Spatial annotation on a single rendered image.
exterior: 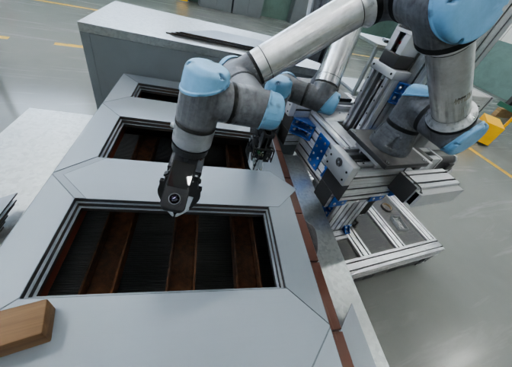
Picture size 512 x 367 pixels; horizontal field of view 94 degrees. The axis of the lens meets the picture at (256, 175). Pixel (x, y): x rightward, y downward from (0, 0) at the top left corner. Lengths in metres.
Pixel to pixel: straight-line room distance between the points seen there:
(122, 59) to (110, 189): 0.88
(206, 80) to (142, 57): 1.14
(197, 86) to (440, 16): 0.41
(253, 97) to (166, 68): 1.10
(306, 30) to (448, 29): 0.24
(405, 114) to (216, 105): 0.69
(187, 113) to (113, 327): 0.44
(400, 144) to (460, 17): 0.50
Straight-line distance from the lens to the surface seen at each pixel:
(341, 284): 0.97
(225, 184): 0.84
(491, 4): 0.60
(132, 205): 0.80
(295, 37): 0.58
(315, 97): 0.80
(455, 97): 0.76
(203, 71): 0.40
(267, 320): 0.64
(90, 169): 0.91
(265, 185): 0.87
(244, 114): 0.44
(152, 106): 1.23
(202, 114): 0.42
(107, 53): 1.57
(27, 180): 1.09
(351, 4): 0.62
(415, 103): 0.94
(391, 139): 0.97
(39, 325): 0.61
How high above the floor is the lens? 1.44
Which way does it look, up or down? 41 degrees down
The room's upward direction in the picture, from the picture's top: 17 degrees clockwise
